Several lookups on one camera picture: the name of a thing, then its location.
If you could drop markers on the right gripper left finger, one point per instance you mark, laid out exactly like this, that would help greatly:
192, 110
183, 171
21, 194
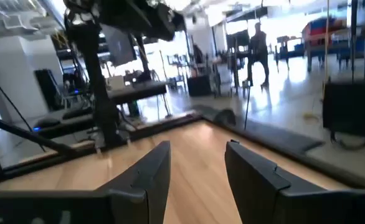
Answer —
148, 186

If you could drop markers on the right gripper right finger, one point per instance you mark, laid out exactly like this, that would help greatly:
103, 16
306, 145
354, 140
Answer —
254, 186

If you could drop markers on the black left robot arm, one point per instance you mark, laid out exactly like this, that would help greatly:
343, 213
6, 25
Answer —
98, 93

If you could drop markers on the black monitor blue screen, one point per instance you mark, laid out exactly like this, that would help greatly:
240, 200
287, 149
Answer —
118, 46

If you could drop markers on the black desk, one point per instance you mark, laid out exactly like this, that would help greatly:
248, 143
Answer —
139, 90

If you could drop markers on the person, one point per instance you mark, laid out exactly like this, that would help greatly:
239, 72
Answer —
258, 46

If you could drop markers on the black keyboard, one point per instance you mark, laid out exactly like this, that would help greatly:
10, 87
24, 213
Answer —
76, 113

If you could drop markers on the black computer mouse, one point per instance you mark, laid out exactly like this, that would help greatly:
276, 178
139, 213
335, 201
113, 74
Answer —
47, 122

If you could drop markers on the black floor box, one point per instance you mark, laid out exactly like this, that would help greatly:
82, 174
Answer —
350, 105

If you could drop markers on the black computer tower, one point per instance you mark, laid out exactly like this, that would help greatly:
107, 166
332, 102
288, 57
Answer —
48, 90

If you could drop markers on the red and blue storage bins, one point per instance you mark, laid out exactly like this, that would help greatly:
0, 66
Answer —
322, 29

